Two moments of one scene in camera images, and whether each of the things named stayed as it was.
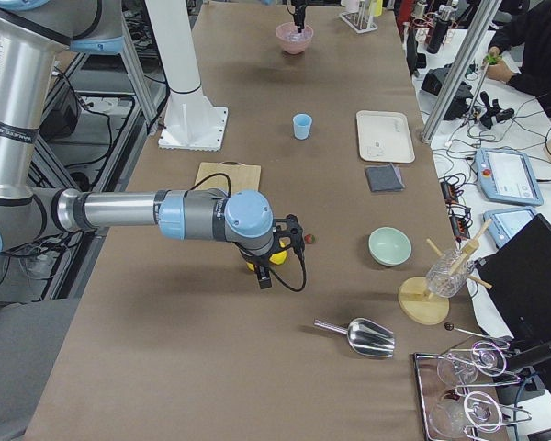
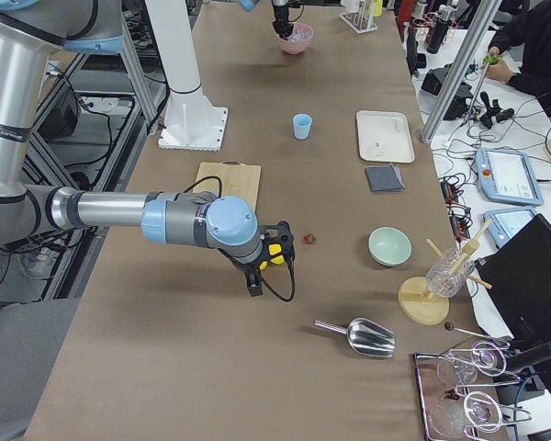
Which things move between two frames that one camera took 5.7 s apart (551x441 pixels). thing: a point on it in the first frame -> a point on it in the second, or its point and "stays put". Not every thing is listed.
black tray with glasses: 455,406 stays put
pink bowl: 293,41 stays put
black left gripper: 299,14 -> 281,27
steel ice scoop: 366,336 stays put
